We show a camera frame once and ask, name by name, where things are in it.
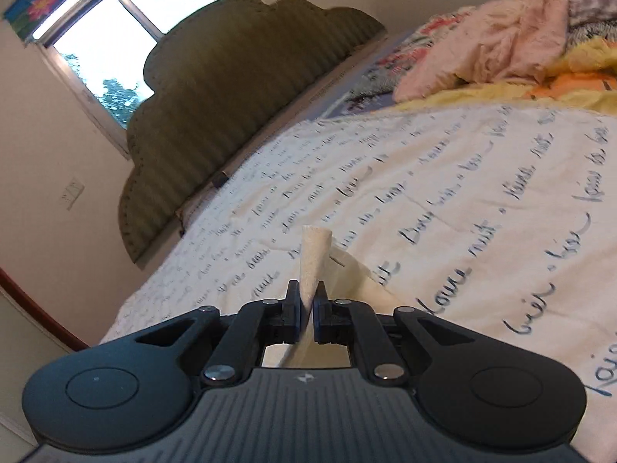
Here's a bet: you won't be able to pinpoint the checked patterned cloth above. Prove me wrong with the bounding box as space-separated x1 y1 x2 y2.
566 0 617 51

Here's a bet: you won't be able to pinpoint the floral bed sheet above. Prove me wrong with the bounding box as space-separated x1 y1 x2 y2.
332 7 478 119

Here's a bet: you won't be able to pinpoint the window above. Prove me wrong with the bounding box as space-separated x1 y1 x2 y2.
31 0 244 157

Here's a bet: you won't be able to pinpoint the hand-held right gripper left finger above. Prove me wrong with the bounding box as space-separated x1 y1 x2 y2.
135 280 305 387

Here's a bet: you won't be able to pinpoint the green padded headboard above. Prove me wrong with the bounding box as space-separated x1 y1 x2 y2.
117 0 389 264

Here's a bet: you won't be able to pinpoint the wooden door frame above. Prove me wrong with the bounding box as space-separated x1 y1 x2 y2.
0 267 90 353

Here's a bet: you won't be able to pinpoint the white script-print bed sheet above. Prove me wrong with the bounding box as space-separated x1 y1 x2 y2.
99 106 617 463

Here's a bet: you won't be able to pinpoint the pink crumpled clothes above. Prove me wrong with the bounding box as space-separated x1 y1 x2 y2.
393 0 572 102

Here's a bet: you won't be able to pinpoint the white wardrobe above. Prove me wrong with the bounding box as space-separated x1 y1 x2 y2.
0 287 90 447

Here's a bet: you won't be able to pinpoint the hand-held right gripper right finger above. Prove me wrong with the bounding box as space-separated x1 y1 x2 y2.
312 284 475 387

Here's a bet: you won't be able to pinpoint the yellow blanket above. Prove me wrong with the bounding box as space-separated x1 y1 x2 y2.
415 39 617 114

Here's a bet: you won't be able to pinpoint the cream pants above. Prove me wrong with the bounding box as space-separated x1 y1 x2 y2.
263 225 392 368

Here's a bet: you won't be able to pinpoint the wall socket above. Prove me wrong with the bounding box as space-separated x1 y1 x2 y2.
60 178 85 210

